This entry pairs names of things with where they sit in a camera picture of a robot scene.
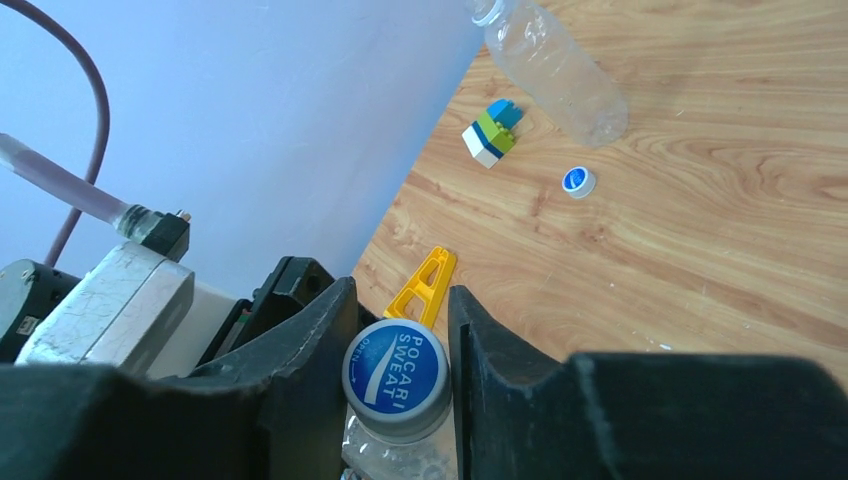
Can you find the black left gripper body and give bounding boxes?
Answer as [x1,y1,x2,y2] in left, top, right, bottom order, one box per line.
[198,256,335,365]

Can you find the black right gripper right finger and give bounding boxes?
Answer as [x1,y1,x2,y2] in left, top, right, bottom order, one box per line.
[448,286,847,479]

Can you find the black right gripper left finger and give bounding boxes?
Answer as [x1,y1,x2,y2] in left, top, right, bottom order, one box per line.
[1,277,359,479]

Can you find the clear bottle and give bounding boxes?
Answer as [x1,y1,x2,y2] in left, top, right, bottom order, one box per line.
[466,0,629,147]
[342,408,459,480]

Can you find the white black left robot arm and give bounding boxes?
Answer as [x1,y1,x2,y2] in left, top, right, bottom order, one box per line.
[1,256,334,377]

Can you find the yellow triangular toy block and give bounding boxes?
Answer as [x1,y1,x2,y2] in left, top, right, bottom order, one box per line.
[383,246,457,330]

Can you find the stacked toy building blocks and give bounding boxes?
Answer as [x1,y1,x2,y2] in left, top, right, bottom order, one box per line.
[461,99,523,169]

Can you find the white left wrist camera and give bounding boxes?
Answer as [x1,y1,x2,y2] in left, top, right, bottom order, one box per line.
[15,242,237,379]

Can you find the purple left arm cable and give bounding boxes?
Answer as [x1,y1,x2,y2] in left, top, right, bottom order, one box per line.
[0,0,193,270]

